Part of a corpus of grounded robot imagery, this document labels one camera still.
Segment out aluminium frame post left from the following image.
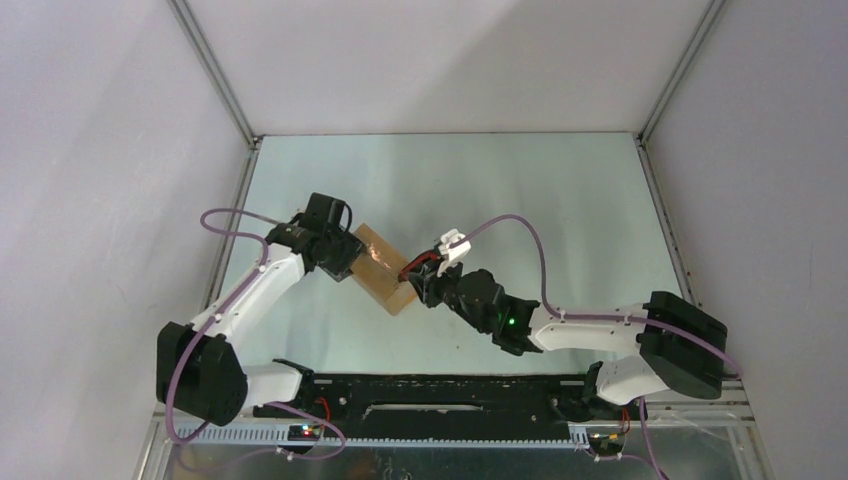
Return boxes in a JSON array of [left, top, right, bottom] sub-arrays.
[[166, 0, 259, 150]]

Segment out red black utility knife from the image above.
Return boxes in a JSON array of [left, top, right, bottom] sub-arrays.
[[398, 250, 441, 281]]

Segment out grey cable duct rail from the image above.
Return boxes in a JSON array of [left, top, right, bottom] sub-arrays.
[[170, 423, 591, 449]]

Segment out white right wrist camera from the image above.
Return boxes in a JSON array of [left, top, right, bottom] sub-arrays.
[[437, 229, 472, 277]]

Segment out aluminium frame post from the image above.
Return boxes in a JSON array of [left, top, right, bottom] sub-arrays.
[[637, 0, 730, 145], [166, 0, 259, 150]]

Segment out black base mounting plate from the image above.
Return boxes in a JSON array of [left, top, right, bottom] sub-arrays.
[[290, 373, 639, 443]]

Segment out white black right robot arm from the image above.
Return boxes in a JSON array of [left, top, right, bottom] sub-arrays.
[[398, 260, 729, 418]]

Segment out aluminium frame post right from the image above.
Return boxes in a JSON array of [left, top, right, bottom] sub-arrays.
[[637, 0, 730, 145]]

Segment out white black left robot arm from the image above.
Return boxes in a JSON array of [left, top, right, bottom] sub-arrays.
[[156, 193, 364, 426]]

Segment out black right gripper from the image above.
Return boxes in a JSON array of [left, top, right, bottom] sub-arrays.
[[406, 256, 491, 334]]

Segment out brown cardboard express box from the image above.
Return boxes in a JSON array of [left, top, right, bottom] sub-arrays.
[[351, 223, 417, 316]]

